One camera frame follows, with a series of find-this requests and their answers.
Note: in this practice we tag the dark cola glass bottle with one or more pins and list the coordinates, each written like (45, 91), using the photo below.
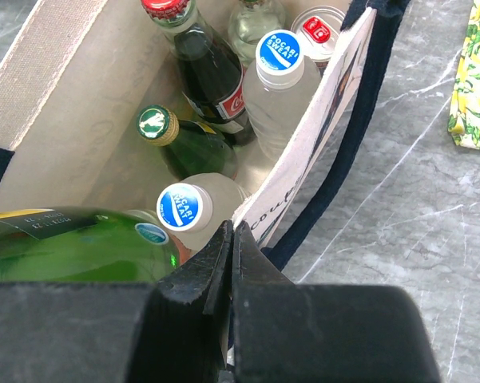
(210, 72)

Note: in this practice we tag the clear soda water bottle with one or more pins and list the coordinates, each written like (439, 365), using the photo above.
(249, 22)

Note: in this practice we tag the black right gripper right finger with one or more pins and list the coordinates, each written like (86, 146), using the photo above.
(287, 332)

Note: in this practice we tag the lemon print cloth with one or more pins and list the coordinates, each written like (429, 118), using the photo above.
(464, 115)

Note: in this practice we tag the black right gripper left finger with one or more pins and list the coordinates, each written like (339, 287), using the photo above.
(175, 330)

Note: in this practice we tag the green glass bottle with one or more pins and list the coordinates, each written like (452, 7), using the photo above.
(79, 244)
(187, 147)

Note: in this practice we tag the beige canvas tote bag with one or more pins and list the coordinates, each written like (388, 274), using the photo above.
(77, 73)

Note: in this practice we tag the silver red soda can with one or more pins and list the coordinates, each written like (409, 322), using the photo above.
(318, 29)

